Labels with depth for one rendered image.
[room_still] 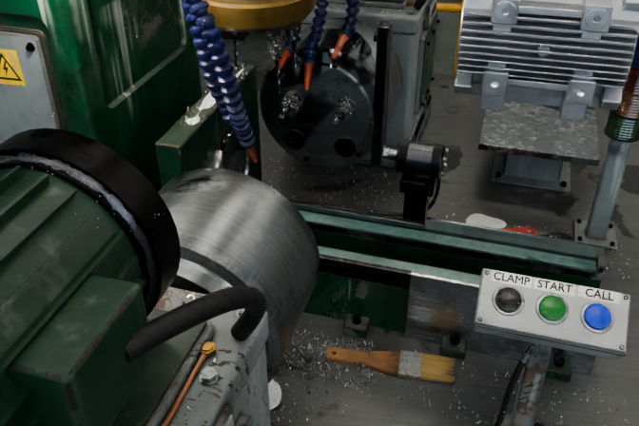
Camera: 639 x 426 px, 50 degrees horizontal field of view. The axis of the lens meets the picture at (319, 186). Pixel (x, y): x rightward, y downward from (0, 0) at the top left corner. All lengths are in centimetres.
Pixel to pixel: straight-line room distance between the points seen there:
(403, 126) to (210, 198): 77
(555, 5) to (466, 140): 90
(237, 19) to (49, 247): 51
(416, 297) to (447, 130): 74
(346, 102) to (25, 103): 54
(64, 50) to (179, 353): 49
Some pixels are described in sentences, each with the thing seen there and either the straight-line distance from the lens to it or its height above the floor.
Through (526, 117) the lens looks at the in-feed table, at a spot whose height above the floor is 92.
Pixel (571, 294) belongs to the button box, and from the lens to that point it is 87.
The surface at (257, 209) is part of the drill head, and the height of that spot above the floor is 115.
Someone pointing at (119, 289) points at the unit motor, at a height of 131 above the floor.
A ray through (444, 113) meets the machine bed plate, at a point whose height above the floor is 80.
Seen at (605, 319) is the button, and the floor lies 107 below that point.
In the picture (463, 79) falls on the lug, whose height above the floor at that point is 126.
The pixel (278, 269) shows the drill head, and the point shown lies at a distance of 80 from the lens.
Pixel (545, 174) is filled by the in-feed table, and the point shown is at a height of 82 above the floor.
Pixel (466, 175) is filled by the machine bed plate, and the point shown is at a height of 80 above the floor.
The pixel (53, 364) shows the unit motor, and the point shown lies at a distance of 45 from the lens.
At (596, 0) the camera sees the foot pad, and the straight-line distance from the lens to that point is 86.
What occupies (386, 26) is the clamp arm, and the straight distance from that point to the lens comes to 110.
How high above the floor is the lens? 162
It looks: 33 degrees down
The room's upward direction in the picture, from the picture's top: straight up
